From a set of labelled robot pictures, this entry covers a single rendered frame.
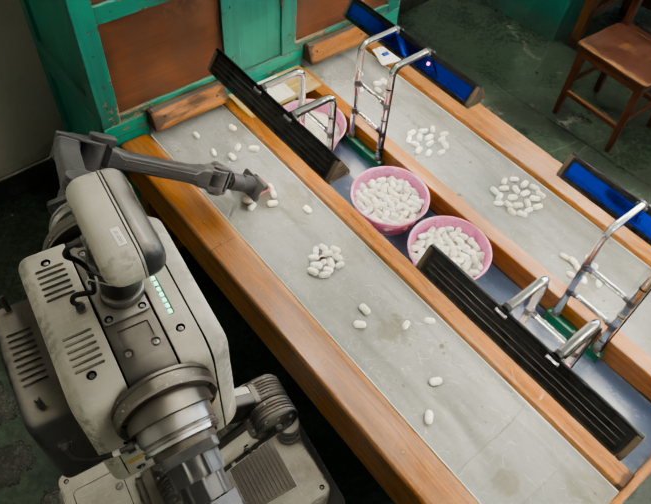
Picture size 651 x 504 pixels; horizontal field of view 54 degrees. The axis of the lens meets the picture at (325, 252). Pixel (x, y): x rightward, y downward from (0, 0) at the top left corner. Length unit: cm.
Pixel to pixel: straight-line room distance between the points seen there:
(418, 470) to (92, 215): 106
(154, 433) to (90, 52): 140
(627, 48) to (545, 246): 181
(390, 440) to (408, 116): 129
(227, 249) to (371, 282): 45
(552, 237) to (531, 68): 216
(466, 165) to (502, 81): 177
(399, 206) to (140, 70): 97
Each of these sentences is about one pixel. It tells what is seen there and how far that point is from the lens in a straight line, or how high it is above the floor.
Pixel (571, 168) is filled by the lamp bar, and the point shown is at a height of 108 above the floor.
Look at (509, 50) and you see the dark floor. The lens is 434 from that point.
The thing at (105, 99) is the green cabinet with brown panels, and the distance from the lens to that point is 223.
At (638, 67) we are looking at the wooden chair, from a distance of 365.
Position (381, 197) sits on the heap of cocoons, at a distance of 217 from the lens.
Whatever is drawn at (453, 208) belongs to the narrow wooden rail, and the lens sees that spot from 215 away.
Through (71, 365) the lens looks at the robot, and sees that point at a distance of 102.
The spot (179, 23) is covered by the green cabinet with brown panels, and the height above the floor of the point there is 112.
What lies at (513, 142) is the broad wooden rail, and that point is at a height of 76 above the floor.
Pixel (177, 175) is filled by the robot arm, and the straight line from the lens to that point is 186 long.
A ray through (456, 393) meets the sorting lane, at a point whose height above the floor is 74.
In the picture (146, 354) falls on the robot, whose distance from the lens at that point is 100.
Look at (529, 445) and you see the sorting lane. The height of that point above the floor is 74.
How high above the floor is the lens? 231
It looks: 52 degrees down
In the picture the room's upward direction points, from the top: 5 degrees clockwise
